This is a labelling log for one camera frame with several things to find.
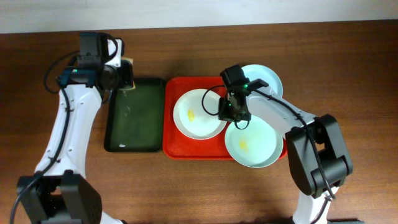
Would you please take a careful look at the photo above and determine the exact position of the white plate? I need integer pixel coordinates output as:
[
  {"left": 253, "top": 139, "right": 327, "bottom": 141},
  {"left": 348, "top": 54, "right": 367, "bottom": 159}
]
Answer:
[{"left": 173, "top": 88, "right": 226, "bottom": 140}]

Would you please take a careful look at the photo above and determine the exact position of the mint green plate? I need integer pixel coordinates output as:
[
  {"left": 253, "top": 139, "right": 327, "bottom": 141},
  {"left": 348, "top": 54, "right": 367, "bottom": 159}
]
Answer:
[{"left": 224, "top": 116, "right": 284, "bottom": 168}]

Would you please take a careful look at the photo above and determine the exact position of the green yellow sponge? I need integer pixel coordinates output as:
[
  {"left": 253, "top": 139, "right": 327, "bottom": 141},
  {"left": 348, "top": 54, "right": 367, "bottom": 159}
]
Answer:
[{"left": 121, "top": 57, "right": 135, "bottom": 90}]

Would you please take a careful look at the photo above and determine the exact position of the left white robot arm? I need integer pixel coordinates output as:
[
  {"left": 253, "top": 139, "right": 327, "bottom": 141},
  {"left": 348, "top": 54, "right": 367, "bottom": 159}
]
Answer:
[{"left": 10, "top": 32, "right": 134, "bottom": 223}]

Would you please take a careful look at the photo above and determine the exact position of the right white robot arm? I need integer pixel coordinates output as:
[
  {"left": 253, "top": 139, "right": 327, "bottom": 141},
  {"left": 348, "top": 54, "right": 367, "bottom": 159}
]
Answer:
[{"left": 217, "top": 65, "right": 353, "bottom": 223}]

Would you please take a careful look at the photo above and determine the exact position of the dark green tray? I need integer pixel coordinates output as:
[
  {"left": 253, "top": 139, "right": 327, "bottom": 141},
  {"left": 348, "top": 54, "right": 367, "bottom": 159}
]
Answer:
[{"left": 104, "top": 78, "right": 165, "bottom": 152}]

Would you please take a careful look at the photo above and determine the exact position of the red tray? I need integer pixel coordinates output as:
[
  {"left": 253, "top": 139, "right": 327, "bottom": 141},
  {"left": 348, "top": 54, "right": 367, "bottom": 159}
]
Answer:
[{"left": 162, "top": 77, "right": 232, "bottom": 161}]

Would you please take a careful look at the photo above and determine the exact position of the light blue plate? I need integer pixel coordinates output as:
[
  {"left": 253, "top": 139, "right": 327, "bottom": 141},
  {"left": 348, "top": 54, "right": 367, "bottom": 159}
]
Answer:
[{"left": 242, "top": 64, "right": 284, "bottom": 97}]

